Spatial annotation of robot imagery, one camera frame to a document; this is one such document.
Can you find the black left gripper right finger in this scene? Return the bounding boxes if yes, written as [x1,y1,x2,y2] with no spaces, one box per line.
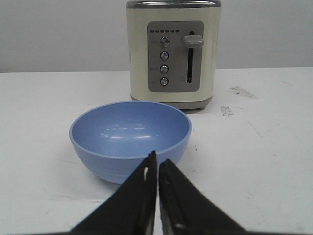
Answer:
[158,159,247,235]

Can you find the cream two-slot toaster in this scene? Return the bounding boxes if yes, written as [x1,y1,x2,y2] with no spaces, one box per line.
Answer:
[126,0,222,110]

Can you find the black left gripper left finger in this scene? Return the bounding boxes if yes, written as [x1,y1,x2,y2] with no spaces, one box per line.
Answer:
[69,151,157,235]

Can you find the blue plastic bowl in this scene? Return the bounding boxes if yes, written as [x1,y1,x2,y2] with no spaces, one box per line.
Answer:
[69,101,192,184]

